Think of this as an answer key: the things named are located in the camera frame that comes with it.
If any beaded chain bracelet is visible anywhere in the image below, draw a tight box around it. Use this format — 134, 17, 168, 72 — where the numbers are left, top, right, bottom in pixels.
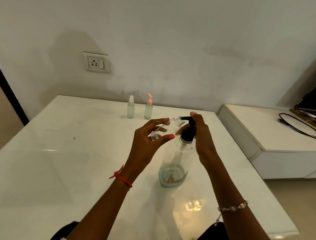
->
214, 200, 249, 226

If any white wall socket plate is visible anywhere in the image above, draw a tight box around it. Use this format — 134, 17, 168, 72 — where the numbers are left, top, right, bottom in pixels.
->
83, 51, 111, 74

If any black cable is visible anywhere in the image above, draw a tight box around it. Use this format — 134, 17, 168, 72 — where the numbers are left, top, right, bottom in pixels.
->
277, 113, 316, 139

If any person's right forearm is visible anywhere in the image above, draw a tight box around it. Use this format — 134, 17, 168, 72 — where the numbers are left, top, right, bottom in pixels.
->
206, 159, 272, 240

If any person's left forearm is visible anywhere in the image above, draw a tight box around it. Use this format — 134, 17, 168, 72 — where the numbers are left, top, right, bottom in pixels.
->
66, 171, 139, 240

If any red thread bracelet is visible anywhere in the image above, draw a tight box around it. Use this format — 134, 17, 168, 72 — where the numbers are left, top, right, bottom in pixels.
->
109, 165, 133, 191

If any small white-cap spray bottle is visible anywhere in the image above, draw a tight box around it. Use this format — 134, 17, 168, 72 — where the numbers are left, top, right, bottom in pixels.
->
127, 95, 135, 119

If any large clear black-pump bottle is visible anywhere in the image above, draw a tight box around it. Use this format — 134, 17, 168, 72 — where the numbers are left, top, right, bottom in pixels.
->
158, 116, 197, 188

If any person's left hand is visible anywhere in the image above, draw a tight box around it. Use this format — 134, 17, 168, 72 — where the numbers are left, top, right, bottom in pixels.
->
122, 118, 175, 180

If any person's right hand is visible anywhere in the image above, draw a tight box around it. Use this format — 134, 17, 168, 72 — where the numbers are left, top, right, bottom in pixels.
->
190, 112, 222, 173

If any small clear plastic bottle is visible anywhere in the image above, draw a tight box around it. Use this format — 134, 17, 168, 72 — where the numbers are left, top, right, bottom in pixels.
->
150, 117, 185, 141

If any white low cabinet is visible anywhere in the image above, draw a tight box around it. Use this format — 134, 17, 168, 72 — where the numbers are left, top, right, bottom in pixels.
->
217, 104, 316, 179

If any small pink-pump bottle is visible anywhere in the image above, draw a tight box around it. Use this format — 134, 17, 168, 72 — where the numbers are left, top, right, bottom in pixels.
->
144, 93, 153, 120

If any dark screen device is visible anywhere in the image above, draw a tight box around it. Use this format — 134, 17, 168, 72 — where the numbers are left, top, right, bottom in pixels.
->
289, 85, 316, 122

